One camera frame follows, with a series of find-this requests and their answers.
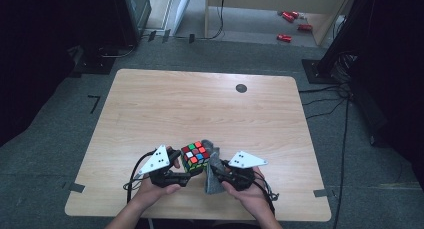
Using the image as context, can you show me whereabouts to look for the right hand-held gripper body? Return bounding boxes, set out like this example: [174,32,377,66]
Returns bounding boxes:
[219,150,269,192]

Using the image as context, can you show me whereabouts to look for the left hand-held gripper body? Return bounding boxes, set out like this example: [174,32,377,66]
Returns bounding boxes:
[137,144,175,189]

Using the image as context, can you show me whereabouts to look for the grey fuzzy cloth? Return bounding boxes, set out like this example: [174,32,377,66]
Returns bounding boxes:
[199,139,228,195]

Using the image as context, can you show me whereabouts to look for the multicoloured puzzle cube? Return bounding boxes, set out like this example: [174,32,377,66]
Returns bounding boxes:
[180,140,211,174]

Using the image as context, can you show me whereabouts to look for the person's right hand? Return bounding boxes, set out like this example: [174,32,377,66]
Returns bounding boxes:
[221,165,268,214]

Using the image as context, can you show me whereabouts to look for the person's left hand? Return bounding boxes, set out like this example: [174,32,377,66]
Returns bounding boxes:
[133,177,182,210]

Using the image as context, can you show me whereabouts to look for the grey tape strip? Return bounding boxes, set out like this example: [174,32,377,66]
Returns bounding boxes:
[67,181,86,194]
[312,188,330,199]

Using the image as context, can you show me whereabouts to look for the black tape corner mark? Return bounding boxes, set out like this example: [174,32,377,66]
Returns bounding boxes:
[87,94,102,115]

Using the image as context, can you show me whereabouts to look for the black stand base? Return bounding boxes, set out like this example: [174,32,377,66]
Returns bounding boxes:
[70,45,117,76]

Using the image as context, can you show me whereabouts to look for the white panel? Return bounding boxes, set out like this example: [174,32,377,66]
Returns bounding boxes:
[172,0,195,35]

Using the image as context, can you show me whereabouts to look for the black cabinet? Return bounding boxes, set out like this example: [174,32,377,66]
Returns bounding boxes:
[112,0,153,47]

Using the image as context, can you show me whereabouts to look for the black metal stand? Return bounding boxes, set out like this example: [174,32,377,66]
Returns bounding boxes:
[301,0,382,85]

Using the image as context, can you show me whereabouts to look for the left hand-held gripper cable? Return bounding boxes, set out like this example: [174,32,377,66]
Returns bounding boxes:
[122,150,158,204]

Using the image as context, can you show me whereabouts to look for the hand-held gripper cable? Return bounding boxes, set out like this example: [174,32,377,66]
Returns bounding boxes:
[250,170,280,217]
[122,150,158,204]

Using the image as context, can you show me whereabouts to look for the right hand-held gripper cable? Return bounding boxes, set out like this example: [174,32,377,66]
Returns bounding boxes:
[250,170,280,217]

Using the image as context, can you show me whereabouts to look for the long black floor cable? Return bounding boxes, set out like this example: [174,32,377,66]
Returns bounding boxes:
[332,94,352,229]

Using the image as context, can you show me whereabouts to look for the looped black cable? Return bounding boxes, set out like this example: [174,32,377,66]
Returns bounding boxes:
[99,43,138,59]

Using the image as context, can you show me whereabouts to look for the coiled cable bundle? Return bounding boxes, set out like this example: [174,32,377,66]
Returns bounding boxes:
[332,51,360,84]

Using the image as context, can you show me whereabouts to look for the black hanging cable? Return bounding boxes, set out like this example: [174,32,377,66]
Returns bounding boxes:
[199,0,227,41]

